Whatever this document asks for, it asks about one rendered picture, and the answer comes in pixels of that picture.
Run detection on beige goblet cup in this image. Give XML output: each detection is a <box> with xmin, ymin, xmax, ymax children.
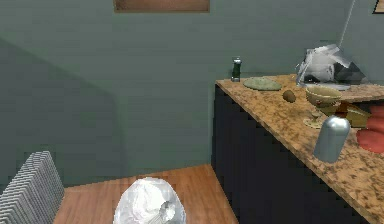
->
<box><xmin>302</xmin><ymin>85</ymin><xmax>344</xmax><ymax>130</ymax></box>

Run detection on dark framed wall picture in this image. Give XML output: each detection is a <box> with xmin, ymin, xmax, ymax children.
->
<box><xmin>372</xmin><ymin>0</ymin><xmax>384</xmax><ymax>15</ymax></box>

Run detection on green flat plate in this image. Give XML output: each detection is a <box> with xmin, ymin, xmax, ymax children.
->
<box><xmin>242</xmin><ymin>76</ymin><xmax>283</xmax><ymax>92</ymax></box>

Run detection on white bin bag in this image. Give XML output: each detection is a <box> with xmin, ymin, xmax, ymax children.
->
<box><xmin>112</xmin><ymin>176</ymin><xmax>187</xmax><ymax>224</ymax></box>

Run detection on black cabinet with marble worktop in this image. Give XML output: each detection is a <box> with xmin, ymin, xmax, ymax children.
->
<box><xmin>210</xmin><ymin>73</ymin><xmax>384</xmax><ymax>224</ymax></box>

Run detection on red tomato slices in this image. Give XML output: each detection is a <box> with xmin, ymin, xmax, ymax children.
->
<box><xmin>355</xmin><ymin>105</ymin><xmax>384</xmax><ymax>155</ymax></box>

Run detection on brown potato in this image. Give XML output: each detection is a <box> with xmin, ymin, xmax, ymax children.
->
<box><xmin>282</xmin><ymin>89</ymin><xmax>297</xmax><ymax>104</ymax></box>

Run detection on silver metal shaker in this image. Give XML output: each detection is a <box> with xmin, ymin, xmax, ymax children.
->
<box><xmin>312</xmin><ymin>115</ymin><xmax>352</xmax><ymax>164</ymax></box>

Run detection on brown framed wall picture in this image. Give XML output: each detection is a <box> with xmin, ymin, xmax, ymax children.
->
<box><xmin>113</xmin><ymin>0</ymin><xmax>211</xmax><ymax>14</ymax></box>

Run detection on dark green bottle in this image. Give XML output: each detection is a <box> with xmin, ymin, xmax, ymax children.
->
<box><xmin>230</xmin><ymin>56</ymin><xmax>242</xmax><ymax>83</ymax></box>

